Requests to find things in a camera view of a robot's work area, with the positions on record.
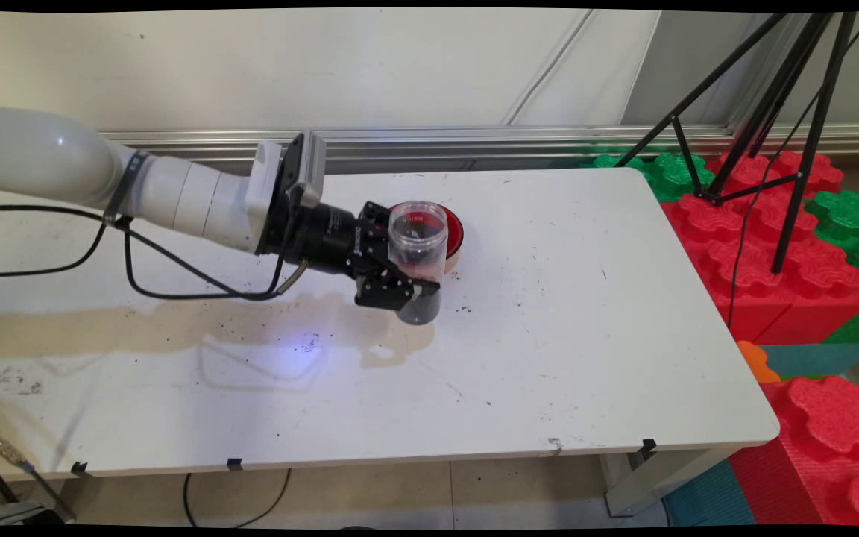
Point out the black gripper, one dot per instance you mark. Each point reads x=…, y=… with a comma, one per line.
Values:
x=325, y=239

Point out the clear plastic jar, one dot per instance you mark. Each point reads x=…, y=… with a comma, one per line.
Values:
x=418, y=246

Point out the black granules portion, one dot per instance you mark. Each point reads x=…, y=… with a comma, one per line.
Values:
x=422, y=309

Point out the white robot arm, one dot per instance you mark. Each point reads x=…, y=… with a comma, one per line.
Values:
x=42, y=156

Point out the red bowl cream outside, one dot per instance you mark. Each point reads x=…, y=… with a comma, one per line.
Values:
x=455, y=231

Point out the green foam block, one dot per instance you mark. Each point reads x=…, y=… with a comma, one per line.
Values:
x=672, y=175
x=847, y=216

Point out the white table leg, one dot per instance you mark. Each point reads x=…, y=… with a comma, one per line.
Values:
x=653, y=481

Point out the large red foam block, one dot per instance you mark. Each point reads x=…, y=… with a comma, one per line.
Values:
x=765, y=276

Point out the orange foam block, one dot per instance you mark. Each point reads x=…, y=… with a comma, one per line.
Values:
x=756, y=362

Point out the teal foam block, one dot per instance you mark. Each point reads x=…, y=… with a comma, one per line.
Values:
x=817, y=359
x=709, y=500

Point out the black tripod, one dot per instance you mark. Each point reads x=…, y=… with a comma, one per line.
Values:
x=808, y=149

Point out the grey floor device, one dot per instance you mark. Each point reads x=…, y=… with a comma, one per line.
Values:
x=19, y=514

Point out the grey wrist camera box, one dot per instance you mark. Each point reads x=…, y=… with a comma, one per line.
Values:
x=309, y=168

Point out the aluminium wall rail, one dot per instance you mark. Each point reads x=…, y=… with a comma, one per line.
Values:
x=549, y=142

